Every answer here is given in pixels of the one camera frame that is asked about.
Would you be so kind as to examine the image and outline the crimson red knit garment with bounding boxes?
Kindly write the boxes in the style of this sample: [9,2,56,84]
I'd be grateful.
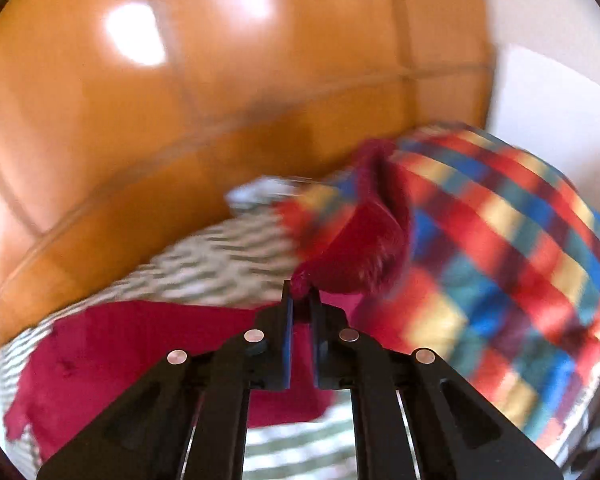
[4,141,412,460]

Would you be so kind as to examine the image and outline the multicolour plaid blanket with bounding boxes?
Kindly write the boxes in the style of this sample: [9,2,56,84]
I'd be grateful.
[279,121,600,461]

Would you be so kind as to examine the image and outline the green white checkered bedsheet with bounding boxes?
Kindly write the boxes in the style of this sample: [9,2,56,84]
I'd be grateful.
[0,178,356,479]

